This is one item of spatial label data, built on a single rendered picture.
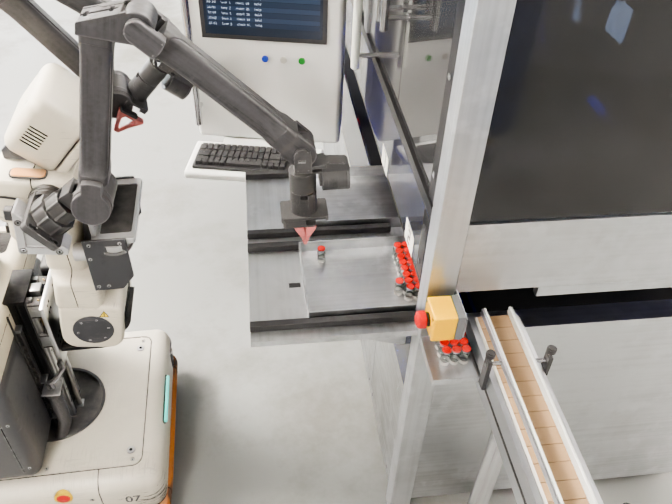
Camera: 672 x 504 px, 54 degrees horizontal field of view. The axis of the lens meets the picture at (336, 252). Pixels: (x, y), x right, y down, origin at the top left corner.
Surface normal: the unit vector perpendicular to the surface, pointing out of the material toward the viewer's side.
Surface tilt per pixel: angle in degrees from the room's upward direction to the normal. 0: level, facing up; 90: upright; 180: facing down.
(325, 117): 90
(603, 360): 90
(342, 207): 0
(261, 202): 0
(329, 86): 90
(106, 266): 90
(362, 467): 0
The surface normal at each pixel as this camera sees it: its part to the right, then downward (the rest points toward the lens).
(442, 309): 0.03, -0.75
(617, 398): 0.12, 0.66
